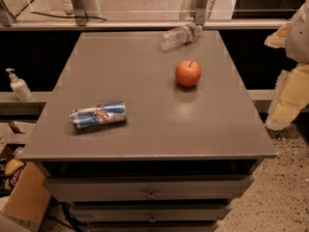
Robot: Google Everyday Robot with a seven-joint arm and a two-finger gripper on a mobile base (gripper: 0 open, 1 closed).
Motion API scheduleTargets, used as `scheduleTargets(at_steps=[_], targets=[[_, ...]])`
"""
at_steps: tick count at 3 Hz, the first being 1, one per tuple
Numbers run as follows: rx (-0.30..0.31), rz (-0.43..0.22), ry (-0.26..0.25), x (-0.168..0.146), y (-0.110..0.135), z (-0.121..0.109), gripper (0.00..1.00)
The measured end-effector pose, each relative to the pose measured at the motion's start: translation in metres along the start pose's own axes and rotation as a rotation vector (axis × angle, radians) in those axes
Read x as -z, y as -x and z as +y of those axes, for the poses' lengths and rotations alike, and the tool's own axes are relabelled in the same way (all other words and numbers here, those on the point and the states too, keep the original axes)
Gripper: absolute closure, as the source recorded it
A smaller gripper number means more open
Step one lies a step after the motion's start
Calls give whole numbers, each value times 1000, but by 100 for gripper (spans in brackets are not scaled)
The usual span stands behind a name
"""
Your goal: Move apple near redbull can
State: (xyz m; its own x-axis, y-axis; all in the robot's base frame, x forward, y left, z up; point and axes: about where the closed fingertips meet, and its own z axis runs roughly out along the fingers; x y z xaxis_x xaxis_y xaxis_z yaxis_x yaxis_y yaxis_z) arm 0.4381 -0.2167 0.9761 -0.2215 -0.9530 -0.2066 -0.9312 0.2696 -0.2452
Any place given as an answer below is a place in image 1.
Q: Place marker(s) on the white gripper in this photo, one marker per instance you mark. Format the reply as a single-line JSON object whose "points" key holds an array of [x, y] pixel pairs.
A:
{"points": [[298, 40]]}

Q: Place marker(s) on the grey drawer cabinet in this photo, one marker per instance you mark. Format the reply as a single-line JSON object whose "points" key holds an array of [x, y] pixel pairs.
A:
{"points": [[183, 153]]}

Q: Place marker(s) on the clear plastic water bottle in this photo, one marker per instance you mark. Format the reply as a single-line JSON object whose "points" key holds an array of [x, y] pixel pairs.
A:
{"points": [[178, 36]]}

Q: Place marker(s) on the cardboard box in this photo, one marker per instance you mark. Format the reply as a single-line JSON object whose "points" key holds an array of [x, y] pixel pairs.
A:
{"points": [[24, 209]]}

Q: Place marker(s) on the white pump dispenser bottle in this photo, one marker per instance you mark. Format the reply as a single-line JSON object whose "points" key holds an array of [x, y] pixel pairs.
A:
{"points": [[19, 86]]}

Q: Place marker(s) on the chip bag in box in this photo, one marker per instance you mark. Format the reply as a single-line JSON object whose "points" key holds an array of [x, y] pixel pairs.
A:
{"points": [[10, 172]]}

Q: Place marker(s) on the red apple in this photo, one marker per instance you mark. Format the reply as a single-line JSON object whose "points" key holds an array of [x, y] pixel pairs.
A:
{"points": [[188, 73]]}

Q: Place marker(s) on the blue silver redbull can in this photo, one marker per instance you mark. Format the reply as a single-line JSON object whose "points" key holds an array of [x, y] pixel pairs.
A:
{"points": [[100, 114]]}

